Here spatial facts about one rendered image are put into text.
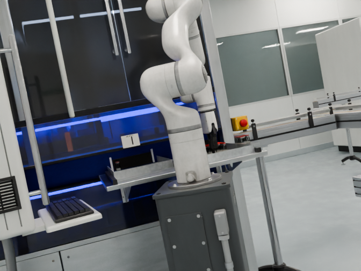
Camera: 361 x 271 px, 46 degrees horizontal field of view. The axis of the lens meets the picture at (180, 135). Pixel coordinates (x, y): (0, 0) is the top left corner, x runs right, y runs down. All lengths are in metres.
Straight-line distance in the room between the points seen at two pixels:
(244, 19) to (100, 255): 5.89
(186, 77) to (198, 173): 0.32
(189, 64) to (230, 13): 6.03
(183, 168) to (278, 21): 6.46
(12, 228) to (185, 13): 0.98
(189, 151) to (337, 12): 7.15
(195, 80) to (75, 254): 1.11
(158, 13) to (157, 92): 0.41
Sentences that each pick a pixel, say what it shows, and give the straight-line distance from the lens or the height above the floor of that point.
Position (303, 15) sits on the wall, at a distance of 8.02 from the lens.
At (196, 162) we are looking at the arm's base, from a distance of 1.42.
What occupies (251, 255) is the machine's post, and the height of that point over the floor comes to 0.30.
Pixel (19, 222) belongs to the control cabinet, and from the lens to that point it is 1.56.
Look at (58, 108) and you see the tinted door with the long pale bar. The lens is 2.08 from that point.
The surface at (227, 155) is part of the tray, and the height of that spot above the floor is 0.89.
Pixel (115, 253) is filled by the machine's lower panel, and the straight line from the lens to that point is 2.16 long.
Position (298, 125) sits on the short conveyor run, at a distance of 2.51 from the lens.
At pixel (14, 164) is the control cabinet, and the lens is 1.54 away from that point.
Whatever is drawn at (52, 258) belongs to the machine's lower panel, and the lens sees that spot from 2.15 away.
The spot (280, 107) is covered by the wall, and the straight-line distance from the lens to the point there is 7.54.
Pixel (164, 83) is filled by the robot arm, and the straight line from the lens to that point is 1.42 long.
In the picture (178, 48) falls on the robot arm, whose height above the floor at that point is 1.33.
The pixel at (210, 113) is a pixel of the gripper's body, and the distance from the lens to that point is 1.94.
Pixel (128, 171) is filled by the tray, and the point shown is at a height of 0.90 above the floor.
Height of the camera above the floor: 1.11
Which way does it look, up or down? 3 degrees down
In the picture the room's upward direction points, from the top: 11 degrees counter-clockwise
